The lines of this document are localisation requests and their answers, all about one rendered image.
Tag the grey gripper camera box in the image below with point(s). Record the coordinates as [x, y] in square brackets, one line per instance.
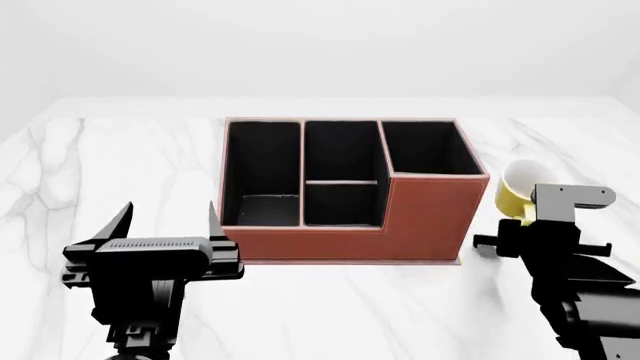
[150, 245]

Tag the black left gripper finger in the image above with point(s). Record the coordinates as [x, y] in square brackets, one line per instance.
[215, 228]
[117, 225]

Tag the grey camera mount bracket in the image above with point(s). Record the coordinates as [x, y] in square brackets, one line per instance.
[560, 204]

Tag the yellow and white mug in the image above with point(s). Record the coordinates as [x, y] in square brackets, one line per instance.
[509, 198]

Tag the brown leather desk caddy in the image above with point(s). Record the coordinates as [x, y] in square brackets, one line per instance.
[435, 217]

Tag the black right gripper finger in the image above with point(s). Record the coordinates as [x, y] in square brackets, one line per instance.
[510, 234]

